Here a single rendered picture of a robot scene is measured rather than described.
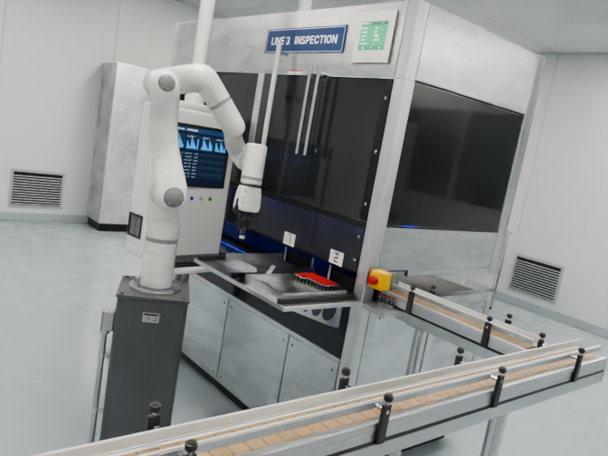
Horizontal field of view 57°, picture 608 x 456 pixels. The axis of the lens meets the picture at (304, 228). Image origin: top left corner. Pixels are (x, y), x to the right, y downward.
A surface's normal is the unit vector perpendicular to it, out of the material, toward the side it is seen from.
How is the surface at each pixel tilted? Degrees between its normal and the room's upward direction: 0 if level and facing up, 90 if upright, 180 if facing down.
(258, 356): 90
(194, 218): 90
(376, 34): 90
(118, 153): 90
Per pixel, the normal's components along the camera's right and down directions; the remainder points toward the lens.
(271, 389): -0.76, -0.04
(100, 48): 0.62, 0.22
